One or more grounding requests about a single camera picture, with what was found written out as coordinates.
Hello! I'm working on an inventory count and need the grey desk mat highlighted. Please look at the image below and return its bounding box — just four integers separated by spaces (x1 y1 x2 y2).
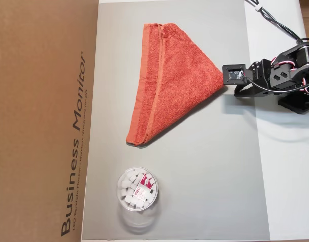
81 0 271 241

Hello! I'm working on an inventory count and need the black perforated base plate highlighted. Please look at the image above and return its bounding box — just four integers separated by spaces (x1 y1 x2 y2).
277 97 309 115

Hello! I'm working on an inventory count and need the black base cable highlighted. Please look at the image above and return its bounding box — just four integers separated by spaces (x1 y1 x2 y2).
244 0 309 46

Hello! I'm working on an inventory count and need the clear plastic jar with erasers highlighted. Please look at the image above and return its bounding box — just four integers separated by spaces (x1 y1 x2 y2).
115 166 162 234

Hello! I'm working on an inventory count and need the brown cardboard monitor box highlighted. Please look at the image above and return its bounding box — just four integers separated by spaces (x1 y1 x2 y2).
0 0 100 242

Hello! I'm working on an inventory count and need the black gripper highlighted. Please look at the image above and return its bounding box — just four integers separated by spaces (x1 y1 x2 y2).
233 59 275 98

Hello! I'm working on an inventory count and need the orange terry towel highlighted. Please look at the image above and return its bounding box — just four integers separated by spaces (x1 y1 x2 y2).
126 23 224 147

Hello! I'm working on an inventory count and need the black camera cable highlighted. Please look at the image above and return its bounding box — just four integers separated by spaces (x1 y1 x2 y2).
242 73 309 93

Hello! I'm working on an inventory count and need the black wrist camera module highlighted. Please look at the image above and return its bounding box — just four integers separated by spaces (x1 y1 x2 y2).
221 63 247 86

